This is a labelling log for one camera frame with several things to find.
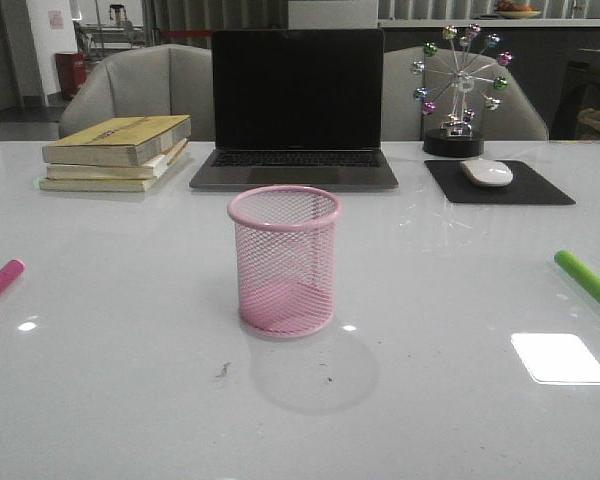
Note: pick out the green highlighter pen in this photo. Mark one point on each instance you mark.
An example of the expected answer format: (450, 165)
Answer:
(579, 272)

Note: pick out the pink mesh pen holder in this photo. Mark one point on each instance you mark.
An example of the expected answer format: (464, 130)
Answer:
(285, 247)

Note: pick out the grey laptop computer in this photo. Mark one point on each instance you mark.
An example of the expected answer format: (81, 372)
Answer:
(297, 107)

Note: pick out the middle white book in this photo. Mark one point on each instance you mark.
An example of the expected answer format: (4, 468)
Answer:
(153, 168)

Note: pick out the right grey armchair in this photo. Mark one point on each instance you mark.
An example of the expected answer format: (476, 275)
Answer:
(515, 119)

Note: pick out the grey armchair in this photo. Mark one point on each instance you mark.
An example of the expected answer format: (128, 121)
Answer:
(167, 79)
(515, 119)

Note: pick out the white computer mouse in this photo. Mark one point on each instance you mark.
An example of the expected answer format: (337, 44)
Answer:
(487, 173)

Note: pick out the top yellow book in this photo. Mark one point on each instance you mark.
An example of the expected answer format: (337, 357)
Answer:
(122, 141)

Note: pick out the left grey armchair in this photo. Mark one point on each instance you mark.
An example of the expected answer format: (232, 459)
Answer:
(167, 79)

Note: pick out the bottom pale book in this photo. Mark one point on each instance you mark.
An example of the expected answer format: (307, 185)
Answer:
(126, 186)

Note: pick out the ferris wheel desk ornament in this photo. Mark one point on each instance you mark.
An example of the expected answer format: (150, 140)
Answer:
(455, 78)

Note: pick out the black mouse pad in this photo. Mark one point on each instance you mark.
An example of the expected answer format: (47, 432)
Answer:
(528, 187)

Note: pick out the red bin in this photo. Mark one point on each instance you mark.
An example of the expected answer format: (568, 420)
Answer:
(71, 73)

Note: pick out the fruit bowl on counter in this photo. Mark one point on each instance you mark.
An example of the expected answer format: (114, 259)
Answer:
(512, 10)

